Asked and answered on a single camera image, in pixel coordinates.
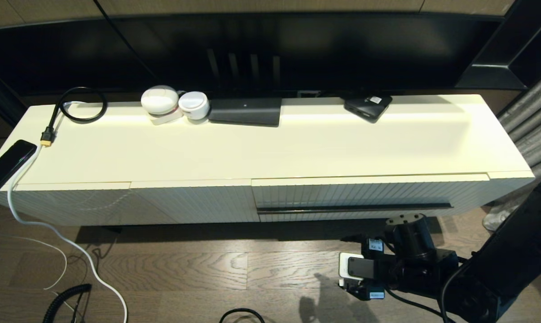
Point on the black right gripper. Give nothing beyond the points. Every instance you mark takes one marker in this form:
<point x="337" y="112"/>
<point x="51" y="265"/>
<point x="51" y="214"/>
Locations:
<point x="396" y="276"/>

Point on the white fluted drawer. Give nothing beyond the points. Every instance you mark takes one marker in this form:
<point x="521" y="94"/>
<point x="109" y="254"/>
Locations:
<point x="342" y="193"/>

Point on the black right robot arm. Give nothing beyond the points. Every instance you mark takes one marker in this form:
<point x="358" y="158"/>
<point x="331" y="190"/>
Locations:
<point x="512" y="255"/>

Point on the cream tv cabinet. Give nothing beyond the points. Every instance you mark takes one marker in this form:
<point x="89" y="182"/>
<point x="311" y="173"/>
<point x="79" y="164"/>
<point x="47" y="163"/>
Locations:
<point x="162" y="152"/>

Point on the small black glossy device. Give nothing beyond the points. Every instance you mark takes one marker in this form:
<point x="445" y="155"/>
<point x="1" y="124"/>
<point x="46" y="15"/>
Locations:
<point x="367" y="107"/>

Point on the grey curtain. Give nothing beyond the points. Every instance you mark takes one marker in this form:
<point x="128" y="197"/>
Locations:
<point x="535" y="112"/>

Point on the black flat set-top box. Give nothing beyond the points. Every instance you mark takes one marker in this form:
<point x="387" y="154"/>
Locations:
<point x="245" y="112"/>

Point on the black television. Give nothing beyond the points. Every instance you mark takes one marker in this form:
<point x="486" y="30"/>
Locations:
<point x="297" y="45"/>

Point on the small white round device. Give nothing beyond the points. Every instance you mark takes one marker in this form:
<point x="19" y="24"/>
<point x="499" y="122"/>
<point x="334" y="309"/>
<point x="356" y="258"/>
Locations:
<point x="193" y="104"/>

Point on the white flat device base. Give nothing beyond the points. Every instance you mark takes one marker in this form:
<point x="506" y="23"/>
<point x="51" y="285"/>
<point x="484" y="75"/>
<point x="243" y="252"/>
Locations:
<point x="164" y="119"/>

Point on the large white round device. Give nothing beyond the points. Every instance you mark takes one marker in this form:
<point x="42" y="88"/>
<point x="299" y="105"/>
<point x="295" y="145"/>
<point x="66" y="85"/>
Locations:
<point x="159" y="99"/>

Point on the black smartphone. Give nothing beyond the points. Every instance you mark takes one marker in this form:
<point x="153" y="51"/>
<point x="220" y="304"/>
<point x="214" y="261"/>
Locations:
<point x="7" y="165"/>

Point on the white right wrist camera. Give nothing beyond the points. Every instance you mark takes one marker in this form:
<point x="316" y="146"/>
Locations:
<point x="344" y="267"/>

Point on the black wall shelf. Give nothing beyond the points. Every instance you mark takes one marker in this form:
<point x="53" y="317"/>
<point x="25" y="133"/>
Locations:
<point x="530" y="45"/>

